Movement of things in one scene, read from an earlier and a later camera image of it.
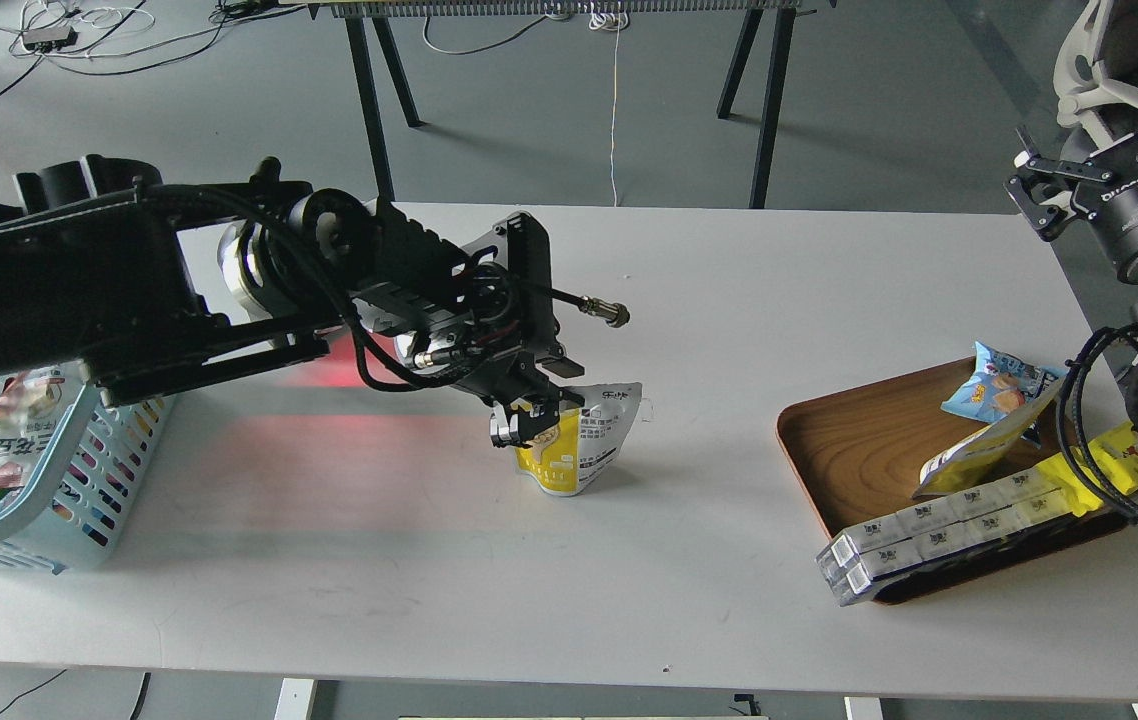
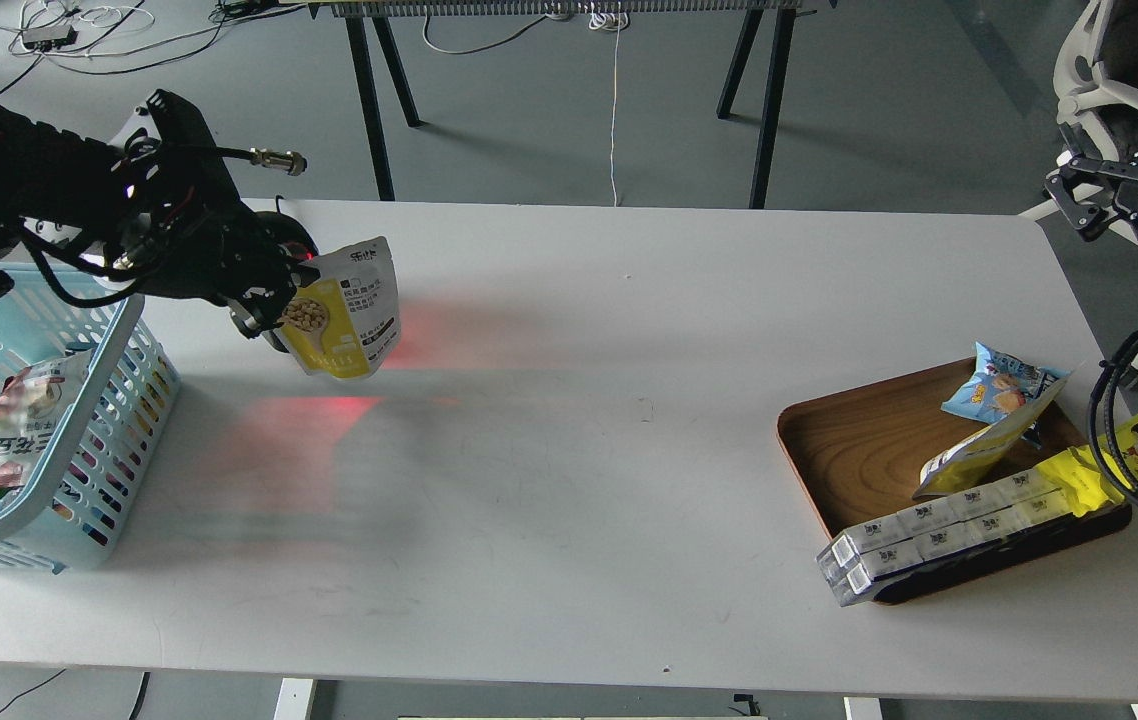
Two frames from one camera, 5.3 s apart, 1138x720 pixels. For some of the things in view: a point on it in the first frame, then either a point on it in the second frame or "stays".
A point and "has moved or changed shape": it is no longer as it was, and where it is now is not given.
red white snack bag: x=25 y=413 stays
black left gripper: x=483 y=315 to x=178 y=225
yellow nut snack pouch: x=572 y=456 has moved or changed shape
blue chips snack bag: x=997 y=384 stays
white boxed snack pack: x=868 y=555 stays
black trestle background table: x=359 y=16 stays
